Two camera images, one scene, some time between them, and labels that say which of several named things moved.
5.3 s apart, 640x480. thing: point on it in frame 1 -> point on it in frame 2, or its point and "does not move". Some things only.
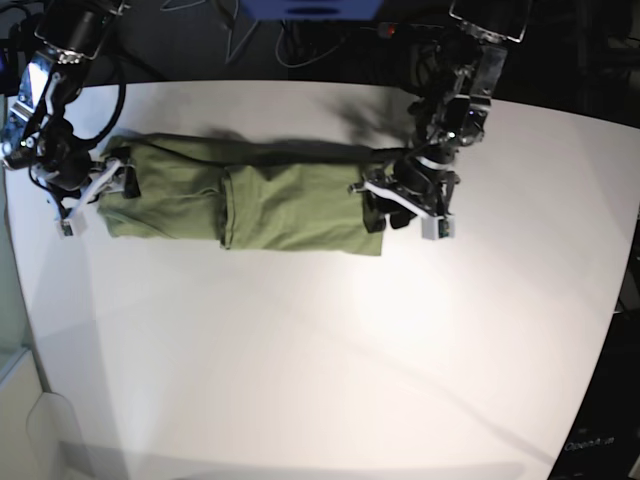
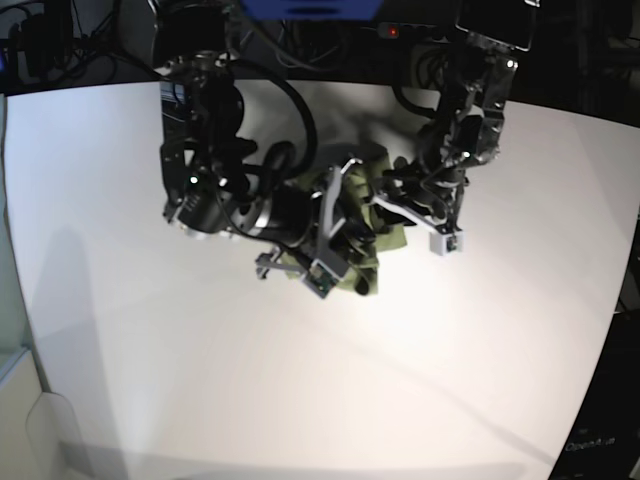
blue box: (310, 10) does not move
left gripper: (72, 163) -> (290, 219)
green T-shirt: (243, 194) -> (366, 222)
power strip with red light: (388, 30) does not move
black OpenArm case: (604, 443) does not move
